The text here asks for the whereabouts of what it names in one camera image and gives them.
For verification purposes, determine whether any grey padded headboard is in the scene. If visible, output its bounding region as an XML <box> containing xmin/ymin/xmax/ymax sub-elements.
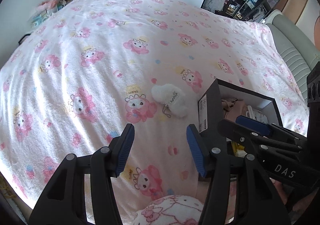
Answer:
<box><xmin>265</xmin><ymin>10</ymin><xmax>319</xmax><ymax>101</ymax></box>

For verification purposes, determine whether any beige folded cloth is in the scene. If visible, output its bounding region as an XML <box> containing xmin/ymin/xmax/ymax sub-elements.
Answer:
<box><xmin>221</xmin><ymin>98</ymin><xmax>247</xmax><ymax>122</ymax></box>

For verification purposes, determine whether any pink bunny print blanket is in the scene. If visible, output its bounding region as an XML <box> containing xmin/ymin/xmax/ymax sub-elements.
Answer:
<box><xmin>1</xmin><ymin>0</ymin><xmax>309</xmax><ymax>224</ymax></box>

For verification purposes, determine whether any person right hand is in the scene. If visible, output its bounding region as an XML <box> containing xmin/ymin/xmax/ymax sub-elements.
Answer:
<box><xmin>271</xmin><ymin>178</ymin><xmax>318</xmax><ymax>215</ymax></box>

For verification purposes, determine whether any clear cartoon phone case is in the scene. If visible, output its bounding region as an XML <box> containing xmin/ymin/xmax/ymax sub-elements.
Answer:
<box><xmin>246</xmin><ymin>105</ymin><xmax>268</xmax><ymax>123</ymax></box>

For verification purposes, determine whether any black cardboard storage box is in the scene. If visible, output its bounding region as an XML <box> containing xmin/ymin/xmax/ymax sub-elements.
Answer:
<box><xmin>197</xmin><ymin>78</ymin><xmax>284</xmax><ymax>183</ymax></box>

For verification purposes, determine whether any yellow snack bag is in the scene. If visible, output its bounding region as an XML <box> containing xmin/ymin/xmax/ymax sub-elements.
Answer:
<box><xmin>231</xmin><ymin>141</ymin><xmax>247</xmax><ymax>158</ymax></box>

